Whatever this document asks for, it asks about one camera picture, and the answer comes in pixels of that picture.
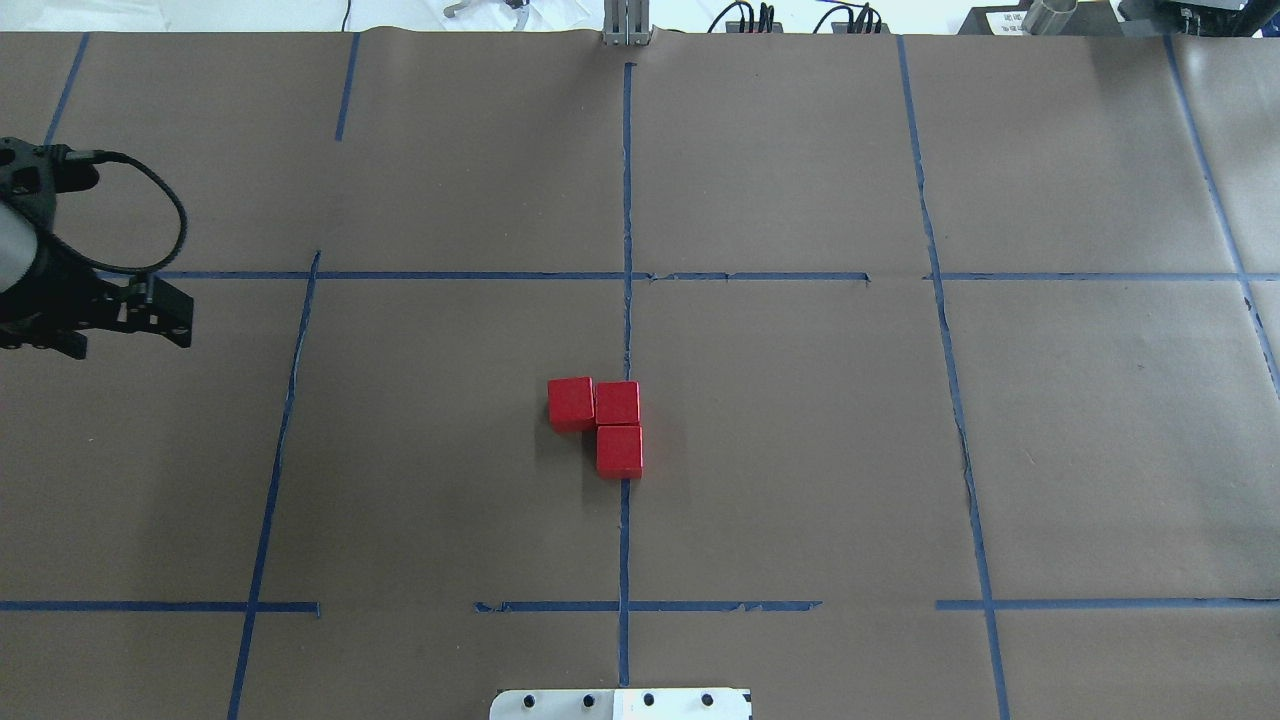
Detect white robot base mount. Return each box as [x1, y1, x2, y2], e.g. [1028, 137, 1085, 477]
[489, 687, 754, 719]

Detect grey metal bracket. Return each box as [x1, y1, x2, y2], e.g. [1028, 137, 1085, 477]
[602, 0, 653, 47]

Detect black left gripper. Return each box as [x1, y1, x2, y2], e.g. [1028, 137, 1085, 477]
[1, 138, 195, 360]

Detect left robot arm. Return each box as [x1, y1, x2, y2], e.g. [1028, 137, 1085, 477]
[1, 136, 195, 360]

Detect black plugs at edge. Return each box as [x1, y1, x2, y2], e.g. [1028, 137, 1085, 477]
[707, 1, 891, 35]

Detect red block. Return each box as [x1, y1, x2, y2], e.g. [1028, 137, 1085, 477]
[547, 375, 596, 434]
[594, 380, 643, 427]

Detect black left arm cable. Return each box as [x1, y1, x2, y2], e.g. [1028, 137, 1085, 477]
[50, 149, 189, 277]

